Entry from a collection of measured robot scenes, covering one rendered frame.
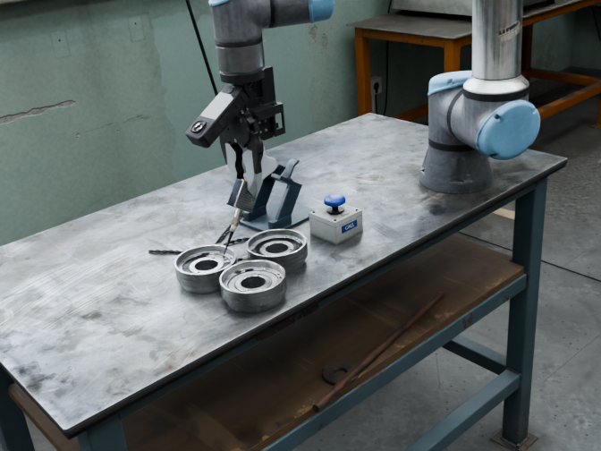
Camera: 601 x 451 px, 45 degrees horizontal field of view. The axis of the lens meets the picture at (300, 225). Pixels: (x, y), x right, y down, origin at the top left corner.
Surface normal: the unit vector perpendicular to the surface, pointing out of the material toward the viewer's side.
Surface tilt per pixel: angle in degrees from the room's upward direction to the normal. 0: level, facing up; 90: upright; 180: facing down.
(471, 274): 0
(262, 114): 90
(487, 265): 0
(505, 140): 98
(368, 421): 0
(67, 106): 90
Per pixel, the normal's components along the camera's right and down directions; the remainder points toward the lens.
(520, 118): 0.33, 0.51
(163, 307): -0.07, -0.90
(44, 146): 0.66, 0.28
